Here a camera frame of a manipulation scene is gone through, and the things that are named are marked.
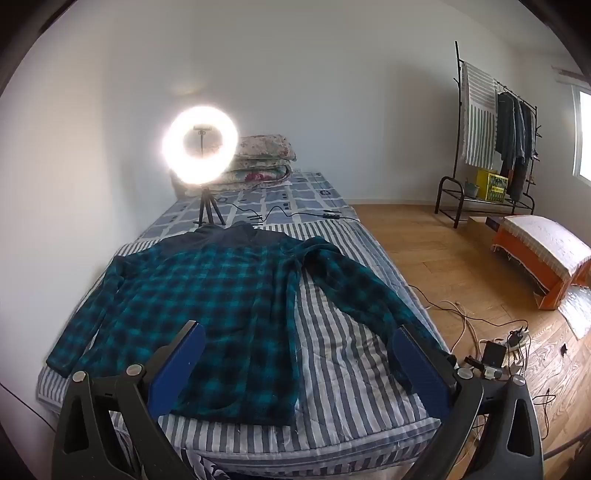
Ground black floor cable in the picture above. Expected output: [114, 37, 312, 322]
[409, 285, 529, 329]

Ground black ring light cable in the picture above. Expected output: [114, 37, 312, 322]
[217, 196, 356, 223]

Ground grey white striped quilt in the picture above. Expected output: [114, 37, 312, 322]
[36, 220, 455, 467]

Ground yellow crate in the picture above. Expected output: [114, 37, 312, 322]
[475, 168, 509, 202]

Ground cardboard box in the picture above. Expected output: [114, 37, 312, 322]
[466, 216, 502, 250]

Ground striped hanging cloth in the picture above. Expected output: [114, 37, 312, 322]
[462, 61, 499, 171]

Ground orange box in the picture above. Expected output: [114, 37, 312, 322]
[490, 226, 591, 311]

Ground blue checked bed sheet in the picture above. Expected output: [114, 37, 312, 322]
[134, 170, 358, 241]

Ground wall shelf with books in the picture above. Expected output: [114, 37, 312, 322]
[434, 41, 541, 229]

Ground teal plaid fleece jacket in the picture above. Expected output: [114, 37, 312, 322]
[46, 222, 455, 426]

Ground window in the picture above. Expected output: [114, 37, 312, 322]
[571, 85, 591, 185]

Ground white floor cable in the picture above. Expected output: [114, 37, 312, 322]
[450, 302, 481, 352]

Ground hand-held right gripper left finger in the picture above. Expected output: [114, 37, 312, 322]
[52, 320, 206, 480]

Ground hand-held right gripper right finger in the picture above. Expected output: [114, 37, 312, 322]
[392, 324, 544, 480]

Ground white lace cloth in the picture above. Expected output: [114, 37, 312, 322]
[502, 215, 591, 284]

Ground bubble wrap sheet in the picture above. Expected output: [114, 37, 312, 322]
[558, 285, 591, 340]

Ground black power adapter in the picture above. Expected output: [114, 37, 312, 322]
[481, 340, 507, 368]

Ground dark hanging clothes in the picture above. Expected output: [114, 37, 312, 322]
[495, 91, 539, 204]

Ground white curtain rail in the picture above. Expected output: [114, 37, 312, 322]
[551, 67, 589, 88]

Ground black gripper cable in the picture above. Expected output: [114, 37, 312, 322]
[542, 434, 589, 462]
[0, 383, 52, 426]

